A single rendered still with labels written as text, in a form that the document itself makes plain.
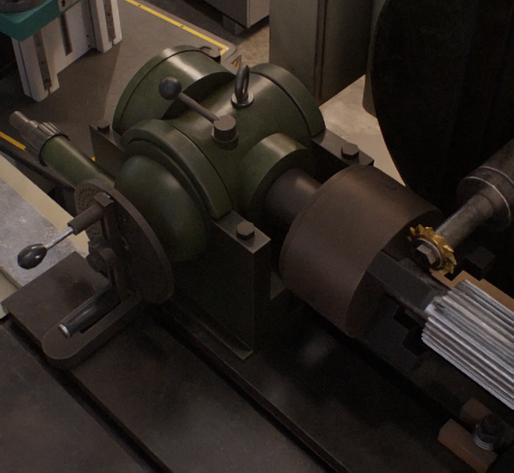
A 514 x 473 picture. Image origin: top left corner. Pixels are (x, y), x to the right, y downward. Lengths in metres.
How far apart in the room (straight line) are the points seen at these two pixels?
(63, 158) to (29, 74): 1.38
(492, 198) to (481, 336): 0.16
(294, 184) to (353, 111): 1.94
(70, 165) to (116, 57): 1.55
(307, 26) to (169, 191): 0.38
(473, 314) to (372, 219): 0.16
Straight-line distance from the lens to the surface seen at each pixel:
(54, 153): 1.38
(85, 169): 1.35
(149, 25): 3.00
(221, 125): 1.24
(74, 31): 2.85
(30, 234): 1.91
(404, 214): 1.15
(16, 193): 1.98
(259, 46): 3.41
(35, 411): 1.37
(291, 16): 1.49
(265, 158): 1.25
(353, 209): 1.16
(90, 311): 1.32
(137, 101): 1.33
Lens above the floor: 2.16
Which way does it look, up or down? 49 degrees down
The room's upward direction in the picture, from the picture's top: straight up
